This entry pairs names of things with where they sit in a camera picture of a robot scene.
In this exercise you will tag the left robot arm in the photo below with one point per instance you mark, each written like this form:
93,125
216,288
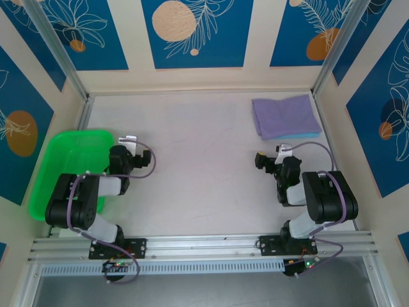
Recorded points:
73,204

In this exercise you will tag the purple t-shirt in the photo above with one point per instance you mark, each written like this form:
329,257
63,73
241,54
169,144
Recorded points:
284,116

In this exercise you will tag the green plastic tray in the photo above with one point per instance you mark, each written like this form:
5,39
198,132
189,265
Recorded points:
64,153

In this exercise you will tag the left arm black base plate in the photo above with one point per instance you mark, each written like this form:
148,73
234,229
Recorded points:
137,246

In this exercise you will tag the aluminium frame post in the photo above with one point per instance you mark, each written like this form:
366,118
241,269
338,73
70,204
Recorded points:
338,44
54,44

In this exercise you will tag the aluminium mounting rail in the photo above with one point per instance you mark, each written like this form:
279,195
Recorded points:
204,244

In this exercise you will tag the light blue folded t-shirt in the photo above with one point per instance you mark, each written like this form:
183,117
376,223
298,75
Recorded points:
303,136

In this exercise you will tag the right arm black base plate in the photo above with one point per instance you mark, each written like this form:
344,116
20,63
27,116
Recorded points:
270,244

